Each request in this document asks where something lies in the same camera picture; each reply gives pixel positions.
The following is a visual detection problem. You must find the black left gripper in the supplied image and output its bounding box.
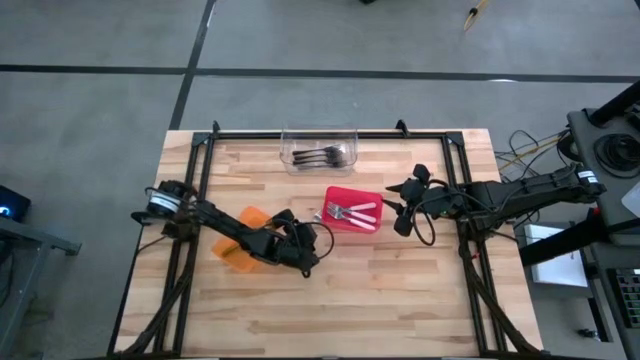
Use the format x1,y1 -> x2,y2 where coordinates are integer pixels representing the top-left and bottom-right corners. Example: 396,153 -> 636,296
254,208 -> 320,279

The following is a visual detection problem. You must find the black control keypad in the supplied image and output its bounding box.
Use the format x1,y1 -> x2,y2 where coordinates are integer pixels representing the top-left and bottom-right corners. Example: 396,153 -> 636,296
613,267 -> 640,330

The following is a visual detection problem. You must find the thin yellow wire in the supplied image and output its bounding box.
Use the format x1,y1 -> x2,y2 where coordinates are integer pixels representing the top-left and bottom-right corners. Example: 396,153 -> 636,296
498,135 -> 569,172

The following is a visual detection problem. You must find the black metal table frame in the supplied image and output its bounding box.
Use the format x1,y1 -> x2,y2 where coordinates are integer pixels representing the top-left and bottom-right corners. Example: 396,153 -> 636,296
107,128 -> 539,360

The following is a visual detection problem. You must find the yellow hanging cord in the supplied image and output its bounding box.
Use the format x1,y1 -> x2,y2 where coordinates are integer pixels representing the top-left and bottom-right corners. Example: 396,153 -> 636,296
462,0 -> 490,33

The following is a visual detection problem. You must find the coiled black cable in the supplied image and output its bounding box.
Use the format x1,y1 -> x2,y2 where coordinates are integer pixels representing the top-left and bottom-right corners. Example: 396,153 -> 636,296
593,133 -> 640,180

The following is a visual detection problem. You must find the white paper box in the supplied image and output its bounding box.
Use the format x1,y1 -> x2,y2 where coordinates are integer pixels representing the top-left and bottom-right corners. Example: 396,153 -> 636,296
523,223 -> 590,289

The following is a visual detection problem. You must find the clear plastic bin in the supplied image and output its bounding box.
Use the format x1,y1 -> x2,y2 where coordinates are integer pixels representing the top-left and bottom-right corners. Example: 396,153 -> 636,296
279,128 -> 360,177

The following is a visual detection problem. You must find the orange translucent plastic bin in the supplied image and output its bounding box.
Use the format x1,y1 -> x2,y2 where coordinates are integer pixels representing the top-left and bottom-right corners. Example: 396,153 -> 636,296
210,205 -> 274,275

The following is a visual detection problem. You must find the black computer with blue light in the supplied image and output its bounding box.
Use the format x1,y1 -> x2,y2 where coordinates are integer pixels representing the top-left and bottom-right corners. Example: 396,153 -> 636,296
0,183 -> 32,225

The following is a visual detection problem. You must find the black metal post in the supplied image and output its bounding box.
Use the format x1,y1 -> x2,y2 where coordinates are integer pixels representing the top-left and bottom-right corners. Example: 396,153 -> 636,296
588,82 -> 640,127

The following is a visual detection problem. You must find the loose black cable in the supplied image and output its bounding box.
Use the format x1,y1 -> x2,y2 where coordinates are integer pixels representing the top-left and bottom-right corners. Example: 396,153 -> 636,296
507,128 -> 544,157

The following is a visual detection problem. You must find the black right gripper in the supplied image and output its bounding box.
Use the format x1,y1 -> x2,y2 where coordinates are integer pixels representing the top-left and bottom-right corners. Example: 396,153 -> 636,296
382,163 -> 466,219

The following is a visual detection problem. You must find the grey equipment cart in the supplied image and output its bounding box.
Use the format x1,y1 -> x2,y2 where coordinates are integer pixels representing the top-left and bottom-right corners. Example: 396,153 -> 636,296
519,82 -> 640,360

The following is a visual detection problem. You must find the grey metal desk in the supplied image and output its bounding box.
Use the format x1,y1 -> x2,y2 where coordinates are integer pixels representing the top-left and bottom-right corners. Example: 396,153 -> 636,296
0,214 -> 83,360

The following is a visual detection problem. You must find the red plastic bin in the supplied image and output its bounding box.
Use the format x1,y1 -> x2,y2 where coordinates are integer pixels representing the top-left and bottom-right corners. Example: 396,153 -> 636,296
320,184 -> 385,235

